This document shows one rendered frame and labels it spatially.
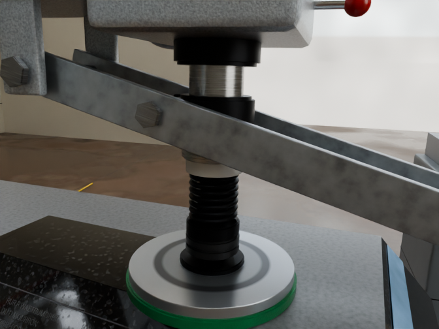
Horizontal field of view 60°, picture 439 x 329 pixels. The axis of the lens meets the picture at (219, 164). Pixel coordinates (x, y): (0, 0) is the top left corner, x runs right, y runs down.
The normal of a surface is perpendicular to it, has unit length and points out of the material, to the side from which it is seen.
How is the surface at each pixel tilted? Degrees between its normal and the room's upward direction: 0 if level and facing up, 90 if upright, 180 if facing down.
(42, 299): 45
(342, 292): 0
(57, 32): 90
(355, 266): 0
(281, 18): 112
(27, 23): 90
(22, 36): 90
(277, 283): 0
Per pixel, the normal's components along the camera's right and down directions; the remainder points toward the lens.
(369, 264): 0.03, -0.97
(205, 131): -0.27, 0.22
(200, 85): -0.54, 0.18
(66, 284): -0.27, -0.54
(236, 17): -0.26, 0.57
